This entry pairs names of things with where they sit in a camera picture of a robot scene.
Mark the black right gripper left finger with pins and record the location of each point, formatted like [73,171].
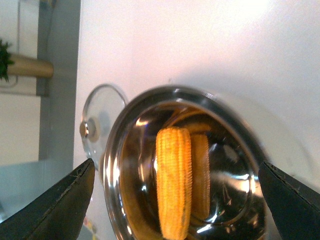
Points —
[58,213]

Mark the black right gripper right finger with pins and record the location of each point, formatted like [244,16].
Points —
[295,207]

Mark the glass pot lid with knob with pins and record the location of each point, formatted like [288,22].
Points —
[101,109]

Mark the yellow corn cob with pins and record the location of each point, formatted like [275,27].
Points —
[174,181]

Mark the white electric cooking pot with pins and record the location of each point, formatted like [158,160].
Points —
[230,138]

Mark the green potted plant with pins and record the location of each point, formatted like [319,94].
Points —
[20,65]

